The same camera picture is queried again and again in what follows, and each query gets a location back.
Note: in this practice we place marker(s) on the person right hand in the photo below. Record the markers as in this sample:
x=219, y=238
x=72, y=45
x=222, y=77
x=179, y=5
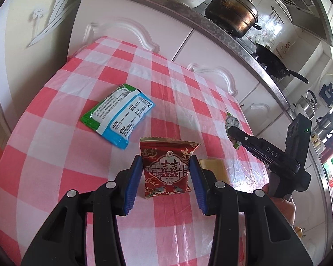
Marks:
x=287, y=208

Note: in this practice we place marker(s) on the tan folded paper packet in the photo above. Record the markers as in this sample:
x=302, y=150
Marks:
x=217, y=167

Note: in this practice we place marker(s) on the brown steel cooking pot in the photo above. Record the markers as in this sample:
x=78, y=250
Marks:
x=236, y=17

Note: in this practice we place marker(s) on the black frying pan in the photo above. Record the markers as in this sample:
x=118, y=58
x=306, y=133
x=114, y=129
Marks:
x=274, y=66

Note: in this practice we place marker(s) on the red snack packet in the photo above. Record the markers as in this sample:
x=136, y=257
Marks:
x=166, y=165

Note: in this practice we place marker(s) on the white kitchen cabinet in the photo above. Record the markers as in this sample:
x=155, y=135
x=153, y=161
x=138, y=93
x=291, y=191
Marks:
x=314, y=214

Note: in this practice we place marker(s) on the green blue wipes packet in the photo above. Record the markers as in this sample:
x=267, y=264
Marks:
x=118, y=114

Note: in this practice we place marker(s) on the red white checkered tablecloth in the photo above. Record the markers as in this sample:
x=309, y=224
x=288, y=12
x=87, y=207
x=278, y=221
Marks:
x=51, y=151

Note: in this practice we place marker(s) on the green white candy wrapper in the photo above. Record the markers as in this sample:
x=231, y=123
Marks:
x=233, y=131

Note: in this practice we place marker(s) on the steel countertop edge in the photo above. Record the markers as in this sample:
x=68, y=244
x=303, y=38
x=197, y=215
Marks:
x=197, y=19

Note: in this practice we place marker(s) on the steel kettle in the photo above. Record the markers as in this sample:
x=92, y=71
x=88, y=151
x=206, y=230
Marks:
x=306, y=105

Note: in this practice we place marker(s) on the range hood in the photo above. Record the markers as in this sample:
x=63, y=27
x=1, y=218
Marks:
x=311, y=16

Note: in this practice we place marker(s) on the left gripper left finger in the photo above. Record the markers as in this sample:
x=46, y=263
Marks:
x=62, y=238

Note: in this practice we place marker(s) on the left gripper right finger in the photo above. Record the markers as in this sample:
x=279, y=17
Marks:
x=270, y=238

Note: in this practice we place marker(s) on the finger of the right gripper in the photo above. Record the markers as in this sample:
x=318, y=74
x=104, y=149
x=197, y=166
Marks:
x=263, y=150

